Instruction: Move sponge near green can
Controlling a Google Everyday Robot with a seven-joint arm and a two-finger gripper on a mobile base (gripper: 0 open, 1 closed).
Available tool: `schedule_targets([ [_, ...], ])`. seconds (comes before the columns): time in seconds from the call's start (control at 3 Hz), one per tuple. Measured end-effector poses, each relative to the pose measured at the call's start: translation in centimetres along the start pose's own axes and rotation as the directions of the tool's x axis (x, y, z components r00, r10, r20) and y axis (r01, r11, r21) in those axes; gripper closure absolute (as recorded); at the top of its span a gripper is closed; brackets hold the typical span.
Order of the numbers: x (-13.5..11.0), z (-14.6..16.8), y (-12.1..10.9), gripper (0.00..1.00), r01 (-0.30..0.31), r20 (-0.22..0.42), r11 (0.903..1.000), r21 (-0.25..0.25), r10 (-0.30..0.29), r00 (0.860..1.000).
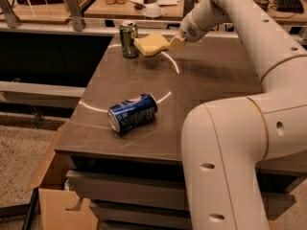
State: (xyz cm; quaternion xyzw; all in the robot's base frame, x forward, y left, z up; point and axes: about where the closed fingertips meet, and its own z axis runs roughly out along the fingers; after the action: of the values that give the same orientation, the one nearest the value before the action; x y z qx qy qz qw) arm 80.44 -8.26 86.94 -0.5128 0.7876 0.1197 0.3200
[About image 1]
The blue pepsi can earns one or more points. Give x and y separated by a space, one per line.
132 112

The metal railing post middle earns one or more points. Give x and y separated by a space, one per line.
76 15

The black round container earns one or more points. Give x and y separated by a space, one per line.
263 4

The metal railing post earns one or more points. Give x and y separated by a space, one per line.
188 5
10 17
76 15

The metal railing post right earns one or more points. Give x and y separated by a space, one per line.
188 5

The white bowl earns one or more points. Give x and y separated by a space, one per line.
152 11

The black keyboard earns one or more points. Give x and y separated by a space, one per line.
289 6

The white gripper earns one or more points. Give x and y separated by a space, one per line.
191 30

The metal railing post left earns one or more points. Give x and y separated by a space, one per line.
10 17

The green soda can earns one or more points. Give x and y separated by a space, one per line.
128 33

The cardboard box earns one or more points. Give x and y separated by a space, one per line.
60 208

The yellow sponge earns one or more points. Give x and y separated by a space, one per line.
151 44

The grey drawer cabinet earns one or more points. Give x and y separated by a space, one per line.
141 169

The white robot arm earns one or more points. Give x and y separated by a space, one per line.
221 141

